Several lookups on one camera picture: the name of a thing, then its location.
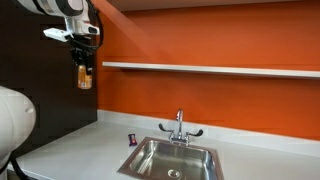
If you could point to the orange soda can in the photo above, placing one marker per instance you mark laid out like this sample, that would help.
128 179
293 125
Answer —
84 80

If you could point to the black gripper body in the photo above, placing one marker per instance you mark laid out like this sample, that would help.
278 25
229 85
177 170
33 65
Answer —
81 53

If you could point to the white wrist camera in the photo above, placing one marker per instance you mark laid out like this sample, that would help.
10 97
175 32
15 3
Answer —
58 33

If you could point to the white wall shelf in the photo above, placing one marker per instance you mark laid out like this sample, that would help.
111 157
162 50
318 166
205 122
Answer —
213 69

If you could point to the stainless steel sink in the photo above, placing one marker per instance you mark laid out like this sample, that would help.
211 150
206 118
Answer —
173 160

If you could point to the overhead wall cabinet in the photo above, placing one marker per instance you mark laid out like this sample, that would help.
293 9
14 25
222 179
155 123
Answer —
213 4

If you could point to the purple snack wrapper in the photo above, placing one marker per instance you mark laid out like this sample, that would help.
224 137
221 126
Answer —
132 140

